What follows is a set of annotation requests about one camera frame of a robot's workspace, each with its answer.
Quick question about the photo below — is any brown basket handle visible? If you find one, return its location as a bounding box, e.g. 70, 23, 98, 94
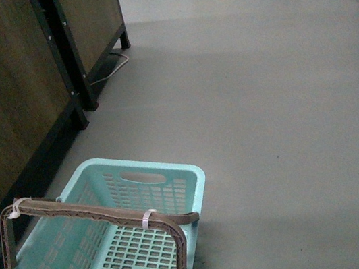
0, 198, 200, 269

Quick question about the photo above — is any light blue plastic basket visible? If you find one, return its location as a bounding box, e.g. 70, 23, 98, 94
11, 158, 206, 269

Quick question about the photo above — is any white zip tie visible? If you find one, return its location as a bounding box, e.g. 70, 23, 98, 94
7, 197, 30, 220
142, 208, 157, 231

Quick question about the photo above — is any wooden display stand far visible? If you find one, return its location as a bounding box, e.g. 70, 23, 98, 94
30, 0, 130, 111

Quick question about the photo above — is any wooden display stand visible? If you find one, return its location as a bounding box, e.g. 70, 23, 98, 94
0, 0, 106, 239
30, 0, 130, 111

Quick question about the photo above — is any wooden display stand near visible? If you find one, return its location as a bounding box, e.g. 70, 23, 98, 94
0, 0, 106, 239

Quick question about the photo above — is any white power cable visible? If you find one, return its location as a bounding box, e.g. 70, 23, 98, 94
85, 49, 133, 86

